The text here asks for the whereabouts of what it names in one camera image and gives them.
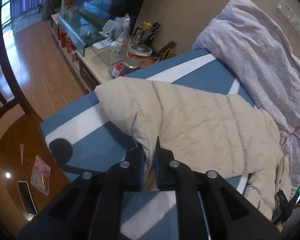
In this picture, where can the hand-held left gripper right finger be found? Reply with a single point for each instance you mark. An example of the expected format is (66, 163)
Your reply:
(161, 172)

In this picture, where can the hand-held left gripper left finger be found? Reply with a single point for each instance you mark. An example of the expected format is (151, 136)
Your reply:
(139, 171)

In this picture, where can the beige puffer jacket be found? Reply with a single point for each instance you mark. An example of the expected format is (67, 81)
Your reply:
(202, 130)

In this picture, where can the blue and white bed sheet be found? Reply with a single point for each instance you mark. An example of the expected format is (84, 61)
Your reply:
(102, 145)

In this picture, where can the pink plastic packet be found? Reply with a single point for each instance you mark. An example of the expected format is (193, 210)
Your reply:
(40, 176)

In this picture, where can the red and white container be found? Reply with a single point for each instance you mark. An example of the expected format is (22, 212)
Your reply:
(118, 70)

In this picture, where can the metal can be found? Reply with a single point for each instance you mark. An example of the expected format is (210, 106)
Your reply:
(130, 67)

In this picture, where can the white-edged smartphone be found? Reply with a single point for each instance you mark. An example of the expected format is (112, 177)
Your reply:
(27, 197)

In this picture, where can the white-rimmed bowl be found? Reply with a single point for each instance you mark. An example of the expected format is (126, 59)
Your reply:
(140, 50)

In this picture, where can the white-topped television cabinet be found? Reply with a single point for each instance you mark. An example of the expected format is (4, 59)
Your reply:
(90, 60)

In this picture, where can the clear plastic bottle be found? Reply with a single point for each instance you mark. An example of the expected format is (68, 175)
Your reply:
(117, 47)

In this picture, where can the round wooden table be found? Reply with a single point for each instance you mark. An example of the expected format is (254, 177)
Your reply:
(10, 155)

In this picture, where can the bundle of black tools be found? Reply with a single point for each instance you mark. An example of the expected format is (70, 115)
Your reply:
(150, 31)

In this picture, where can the red boxes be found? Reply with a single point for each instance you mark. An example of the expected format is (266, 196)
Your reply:
(67, 43)

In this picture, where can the white phone stand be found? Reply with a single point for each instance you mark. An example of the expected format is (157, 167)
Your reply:
(108, 28)

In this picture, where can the lilac floral duvet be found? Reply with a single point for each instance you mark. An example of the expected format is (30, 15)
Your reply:
(252, 55)

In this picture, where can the clear plastic bag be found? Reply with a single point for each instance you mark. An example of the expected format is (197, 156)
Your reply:
(122, 22)

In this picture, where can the glass television riser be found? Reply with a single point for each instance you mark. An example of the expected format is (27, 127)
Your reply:
(75, 25)

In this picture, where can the dark wooden chair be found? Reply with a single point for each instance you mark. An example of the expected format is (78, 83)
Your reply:
(7, 62)

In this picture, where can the white wall socket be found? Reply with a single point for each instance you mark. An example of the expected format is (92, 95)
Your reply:
(285, 8)

